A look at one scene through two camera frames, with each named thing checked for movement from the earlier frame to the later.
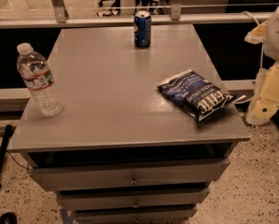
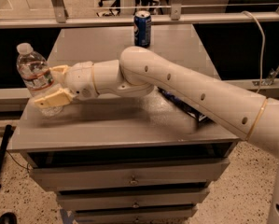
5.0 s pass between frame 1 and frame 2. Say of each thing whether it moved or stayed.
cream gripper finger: moved
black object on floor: stayed
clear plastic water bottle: stayed
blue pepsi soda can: stayed
